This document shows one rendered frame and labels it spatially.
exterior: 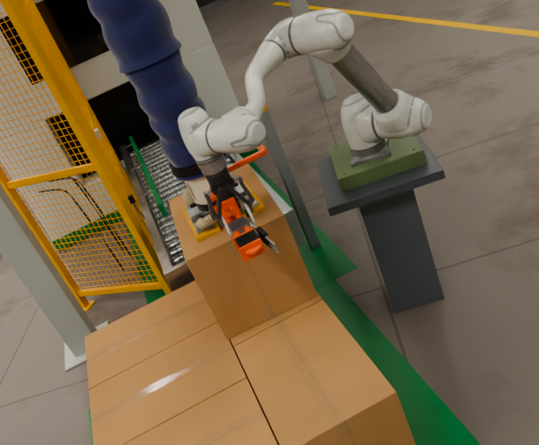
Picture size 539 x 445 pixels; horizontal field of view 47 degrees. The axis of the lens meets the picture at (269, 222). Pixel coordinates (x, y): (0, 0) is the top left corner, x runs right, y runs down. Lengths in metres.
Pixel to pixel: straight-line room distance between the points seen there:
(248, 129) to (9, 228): 2.06
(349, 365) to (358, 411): 0.20
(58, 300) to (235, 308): 1.58
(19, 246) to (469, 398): 2.40
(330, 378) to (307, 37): 1.14
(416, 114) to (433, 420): 1.21
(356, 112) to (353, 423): 1.27
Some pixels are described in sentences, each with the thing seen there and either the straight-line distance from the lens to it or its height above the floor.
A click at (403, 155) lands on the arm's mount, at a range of 2.67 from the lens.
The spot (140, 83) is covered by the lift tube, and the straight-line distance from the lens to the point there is 2.23.
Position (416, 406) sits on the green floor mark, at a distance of 2.69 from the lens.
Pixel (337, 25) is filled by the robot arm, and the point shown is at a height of 1.51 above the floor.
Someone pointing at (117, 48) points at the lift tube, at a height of 1.69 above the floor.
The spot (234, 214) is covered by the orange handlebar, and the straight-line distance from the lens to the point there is 2.08.
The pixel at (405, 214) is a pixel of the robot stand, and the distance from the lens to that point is 2.81.
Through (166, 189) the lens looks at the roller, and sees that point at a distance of 4.02.
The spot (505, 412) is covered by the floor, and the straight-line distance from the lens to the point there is 2.61.
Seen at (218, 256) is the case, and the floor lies 0.90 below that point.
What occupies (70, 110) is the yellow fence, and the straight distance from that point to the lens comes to 3.44.
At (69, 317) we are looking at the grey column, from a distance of 3.80.
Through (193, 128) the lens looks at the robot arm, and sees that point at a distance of 1.87.
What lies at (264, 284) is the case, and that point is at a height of 0.70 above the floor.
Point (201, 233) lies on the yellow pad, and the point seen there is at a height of 0.96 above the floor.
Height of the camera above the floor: 2.00
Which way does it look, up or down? 28 degrees down
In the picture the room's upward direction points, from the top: 23 degrees counter-clockwise
